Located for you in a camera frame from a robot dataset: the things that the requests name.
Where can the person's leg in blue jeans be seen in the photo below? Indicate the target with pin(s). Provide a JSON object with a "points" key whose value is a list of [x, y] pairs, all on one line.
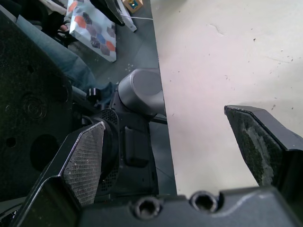
{"points": [[64, 61]]}

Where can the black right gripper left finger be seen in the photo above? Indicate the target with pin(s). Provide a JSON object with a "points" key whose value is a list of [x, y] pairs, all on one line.
{"points": [[80, 165]]}

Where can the silver robot body joint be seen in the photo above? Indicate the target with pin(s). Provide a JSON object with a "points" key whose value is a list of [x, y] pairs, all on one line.
{"points": [[142, 89]]}

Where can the small wooden box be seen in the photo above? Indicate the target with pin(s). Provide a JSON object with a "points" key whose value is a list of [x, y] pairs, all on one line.
{"points": [[133, 5]]}

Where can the hexagon patterned box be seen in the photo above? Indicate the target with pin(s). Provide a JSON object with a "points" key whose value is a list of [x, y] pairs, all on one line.
{"points": [[94, 28]]}

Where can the black plate with holes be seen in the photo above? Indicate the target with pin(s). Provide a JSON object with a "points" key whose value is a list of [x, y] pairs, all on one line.
{"points": [[26, 99]]}

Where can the white flat board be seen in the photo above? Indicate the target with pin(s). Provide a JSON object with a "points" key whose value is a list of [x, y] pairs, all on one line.
{"points": [[129, 23]]}

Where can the dark pointed object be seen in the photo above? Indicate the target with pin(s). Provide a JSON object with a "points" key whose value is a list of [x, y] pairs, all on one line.
{"points": [[111, 10]]}

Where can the black round knob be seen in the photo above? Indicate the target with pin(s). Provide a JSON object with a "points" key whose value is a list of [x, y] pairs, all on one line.
{"points": [[94, 93]]}

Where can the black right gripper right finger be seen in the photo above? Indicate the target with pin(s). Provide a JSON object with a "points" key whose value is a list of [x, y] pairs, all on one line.
{"points": [[258, 146]]}

